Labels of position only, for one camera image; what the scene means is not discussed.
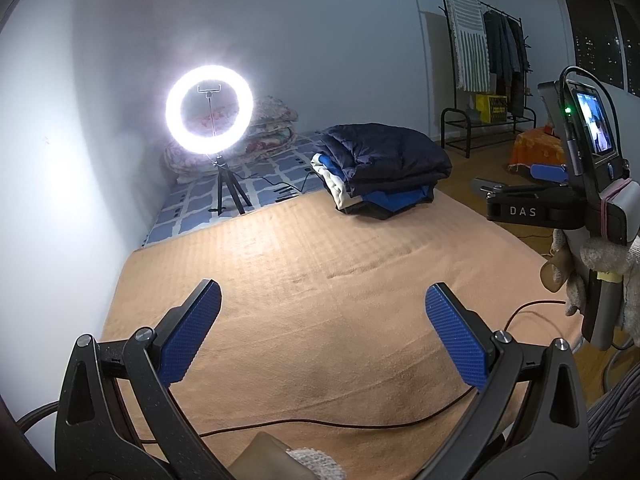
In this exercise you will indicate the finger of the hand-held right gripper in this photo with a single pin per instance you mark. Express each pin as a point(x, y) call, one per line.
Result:
point(550, 171)
point(492, 186)

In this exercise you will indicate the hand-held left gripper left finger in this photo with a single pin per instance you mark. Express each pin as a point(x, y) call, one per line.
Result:
point(192, 335)

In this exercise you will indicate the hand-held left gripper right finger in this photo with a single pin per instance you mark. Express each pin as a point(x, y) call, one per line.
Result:
point(457, 335)

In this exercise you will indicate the blue and white jacket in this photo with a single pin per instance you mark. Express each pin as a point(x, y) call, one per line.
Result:
point(395, 200)

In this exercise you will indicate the navy puffer jacket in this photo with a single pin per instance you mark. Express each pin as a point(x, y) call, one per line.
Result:
point(390, 155)

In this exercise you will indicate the dark hanging clothes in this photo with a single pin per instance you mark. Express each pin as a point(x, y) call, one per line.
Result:
point(505, 50)

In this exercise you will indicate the black clothes rack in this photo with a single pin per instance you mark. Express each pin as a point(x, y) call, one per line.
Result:
point(452, 50)

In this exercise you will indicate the person's right hand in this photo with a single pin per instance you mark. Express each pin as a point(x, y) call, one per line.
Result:
point(607, 255)

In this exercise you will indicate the person's left hand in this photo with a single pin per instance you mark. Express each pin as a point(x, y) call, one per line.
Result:
point(315, 465)

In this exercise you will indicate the orange cloth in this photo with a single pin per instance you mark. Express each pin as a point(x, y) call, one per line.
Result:
point(537, 152)

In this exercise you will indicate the yellow box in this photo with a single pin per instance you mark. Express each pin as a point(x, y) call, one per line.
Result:
point(492, 107)

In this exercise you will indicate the blue checkered bed sheet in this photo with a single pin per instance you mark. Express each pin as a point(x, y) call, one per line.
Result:
point(195, 205)

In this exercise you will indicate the tan blanket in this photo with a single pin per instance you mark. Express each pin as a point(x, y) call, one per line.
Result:
point(325, 285)

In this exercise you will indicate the striped towel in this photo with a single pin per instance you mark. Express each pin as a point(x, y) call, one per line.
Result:
point(467, 45)

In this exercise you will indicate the dark window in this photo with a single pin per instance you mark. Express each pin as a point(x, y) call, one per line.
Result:
point(595, 35)

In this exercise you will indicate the black tripod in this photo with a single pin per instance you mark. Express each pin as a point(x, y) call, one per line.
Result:
point(220, 185)

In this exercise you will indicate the folded floral quilt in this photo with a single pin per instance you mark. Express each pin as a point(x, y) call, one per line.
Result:
point(272, 130)

